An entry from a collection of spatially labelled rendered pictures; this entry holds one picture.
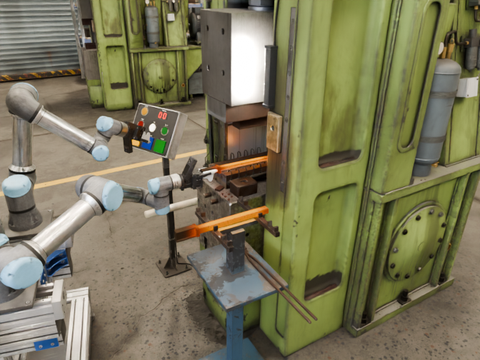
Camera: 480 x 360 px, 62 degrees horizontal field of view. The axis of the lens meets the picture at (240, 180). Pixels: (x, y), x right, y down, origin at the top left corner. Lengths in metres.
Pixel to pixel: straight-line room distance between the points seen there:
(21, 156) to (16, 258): 0.73
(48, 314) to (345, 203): 1.44
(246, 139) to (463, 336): 1.75
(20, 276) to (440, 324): 2.34
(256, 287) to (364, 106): 0.95
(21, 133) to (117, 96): 4.79
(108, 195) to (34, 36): 8.15
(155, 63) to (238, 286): 5.39
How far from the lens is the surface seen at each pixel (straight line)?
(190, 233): 1.60
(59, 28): 9.74
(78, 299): 2.59
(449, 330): 2.90
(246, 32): 1.86
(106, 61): 6.72
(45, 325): 1.83
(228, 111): 1.94
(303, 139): 1.71
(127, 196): 1.99
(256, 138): 2.41
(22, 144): 2.15
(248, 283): 1.76
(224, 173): 2.07
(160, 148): 2.41
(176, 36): 6.90
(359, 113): 1.97
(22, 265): 1.54
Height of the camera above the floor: 1.88
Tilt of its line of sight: 26 degrees down
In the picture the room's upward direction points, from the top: 1 degrees clockwise
